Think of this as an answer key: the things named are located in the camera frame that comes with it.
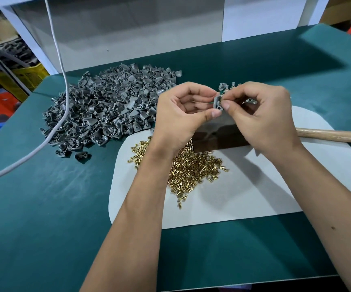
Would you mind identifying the person's left hand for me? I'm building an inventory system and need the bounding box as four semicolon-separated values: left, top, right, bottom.
149;82;222;153

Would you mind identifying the person's right hand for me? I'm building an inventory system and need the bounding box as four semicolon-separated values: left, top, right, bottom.
220;81;304;157

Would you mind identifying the single grey plastic part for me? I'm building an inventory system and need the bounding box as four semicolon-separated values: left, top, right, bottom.
213;91;225;112

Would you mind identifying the person's right forearm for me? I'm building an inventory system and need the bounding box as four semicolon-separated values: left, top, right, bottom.
259;143;351;292

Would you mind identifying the person's left forearm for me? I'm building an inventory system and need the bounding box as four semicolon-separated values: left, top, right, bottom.
80;138;194;292

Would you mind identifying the dark metal block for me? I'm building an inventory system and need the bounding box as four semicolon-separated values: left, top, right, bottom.
193;114;252;154

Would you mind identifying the small cluster of grey pieces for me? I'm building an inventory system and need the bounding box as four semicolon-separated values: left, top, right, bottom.
218;82;259;105

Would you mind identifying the pile of brass inserts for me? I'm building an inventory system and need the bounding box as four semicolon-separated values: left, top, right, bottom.
130;136;229;210

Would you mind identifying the white rounded work mat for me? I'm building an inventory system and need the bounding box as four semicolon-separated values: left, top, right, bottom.
109;105;351;230

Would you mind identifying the large pile of grey pieces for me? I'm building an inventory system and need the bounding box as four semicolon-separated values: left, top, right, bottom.
40;63;183;162

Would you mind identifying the white back panel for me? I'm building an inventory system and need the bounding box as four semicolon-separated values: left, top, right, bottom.
222;0;309;42

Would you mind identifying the grey back panel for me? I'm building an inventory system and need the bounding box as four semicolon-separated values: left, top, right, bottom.
11;0;225;73

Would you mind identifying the cardboard box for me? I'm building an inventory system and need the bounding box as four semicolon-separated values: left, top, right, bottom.
319;0;351;26

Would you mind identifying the yellow plastic crate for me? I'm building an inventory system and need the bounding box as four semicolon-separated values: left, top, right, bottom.
11;62;50;92

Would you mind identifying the green table mat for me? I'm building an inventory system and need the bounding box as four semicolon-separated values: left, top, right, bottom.
0;24;351;292

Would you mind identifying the heap of grey background parts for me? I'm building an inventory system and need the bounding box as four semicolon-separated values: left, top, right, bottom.
0;39;40;68

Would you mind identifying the wooden tool handle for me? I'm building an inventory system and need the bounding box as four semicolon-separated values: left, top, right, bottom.
295;128;351;145

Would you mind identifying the white frame post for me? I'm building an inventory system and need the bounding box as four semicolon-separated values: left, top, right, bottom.
0;5;59;76

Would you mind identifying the white cable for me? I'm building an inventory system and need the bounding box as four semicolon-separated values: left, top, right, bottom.
0;0;71;186

